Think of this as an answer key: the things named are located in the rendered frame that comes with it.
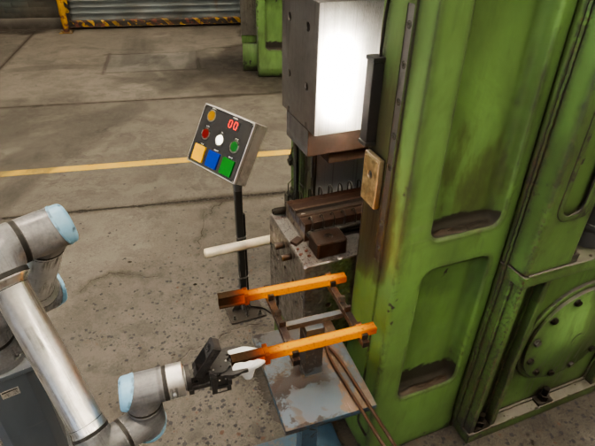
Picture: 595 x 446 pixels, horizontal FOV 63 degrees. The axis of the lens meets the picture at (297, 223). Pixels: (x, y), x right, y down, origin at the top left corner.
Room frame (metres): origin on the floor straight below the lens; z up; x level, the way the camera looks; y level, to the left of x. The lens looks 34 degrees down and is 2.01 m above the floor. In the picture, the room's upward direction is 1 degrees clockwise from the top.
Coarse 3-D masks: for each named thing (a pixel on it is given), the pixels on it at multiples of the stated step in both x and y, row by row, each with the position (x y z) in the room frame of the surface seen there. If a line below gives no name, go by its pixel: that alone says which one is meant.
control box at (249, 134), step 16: (208, 112) 2.14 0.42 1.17; (224, 112) 2.09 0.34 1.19; (208, 128) 2.09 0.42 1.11; (224, 128) 2.04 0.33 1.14; (240, 128) 1.99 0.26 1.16; (256, 128) 1.96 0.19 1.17; (192, 144) 2.11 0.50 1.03; (208, 144) 2.05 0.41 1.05; (224, 144) 1.99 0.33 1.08; (240, 144) 1.94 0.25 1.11; (256, 144) 1.96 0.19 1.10; (192, 160) 2.06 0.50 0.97; (240, 160) 1.90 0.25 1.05; (224, 176) 1.90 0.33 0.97; (240, 176) 1.88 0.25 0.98
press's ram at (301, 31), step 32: (288, 0) 1.68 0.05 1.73; (320, 0) 1.49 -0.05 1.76; (352, 0) 1.50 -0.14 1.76; (288, 32) 1.68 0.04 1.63; (320, 32) 1.46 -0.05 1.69; (352, 32) 1.50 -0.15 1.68; (288, 64) 1.68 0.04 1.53; (320, 64) 1.46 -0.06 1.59; (352, 64) 1.50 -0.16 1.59; (288, 96) 1.67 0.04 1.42; (320, 96) 1.46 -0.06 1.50; (352, 96) 1.51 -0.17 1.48; (320, 128) 1.47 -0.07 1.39; (352, 128) 1.51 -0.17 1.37
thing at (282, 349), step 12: (372, 324) 1.03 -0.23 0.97; (312, 336) 0.97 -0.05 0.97; (324, 336) 0.97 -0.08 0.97; (336, 336) 0.97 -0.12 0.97; (348, 336) 0.98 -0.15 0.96; (264, 348) 0.92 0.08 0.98; (276, 348) 0.93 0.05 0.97; (288, 348) 0.93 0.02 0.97; (300, 348) 0.93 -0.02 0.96; (312, 348) 0.95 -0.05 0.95; (240, 360) 0.88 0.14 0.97
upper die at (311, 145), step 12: (288, 120) 1.67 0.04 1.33; (288, 132) 1.67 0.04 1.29; (300, 132) 1.56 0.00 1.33; (348, 132) 1.56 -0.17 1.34; (300, 144) 1.56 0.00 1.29; (312, 144) 1.51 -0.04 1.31; (324, 144) 1.53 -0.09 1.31; (336, 144) 1.55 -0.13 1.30; (348, 144) 1.56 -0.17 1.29; (360, 144) 1.58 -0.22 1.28
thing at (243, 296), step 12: (324, 276) 1.24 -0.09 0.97; (336, 276) 1.24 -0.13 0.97; (264, 288) 1.17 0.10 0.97; (276, 288) 1.17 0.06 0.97; (288, 288) 1.17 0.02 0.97; (300, 288) 1.19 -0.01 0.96; (312, 288) 1.20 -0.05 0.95; (228, 300) 1.12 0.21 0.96; (240, 300) 1.14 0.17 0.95; (252, 300) 1.14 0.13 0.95
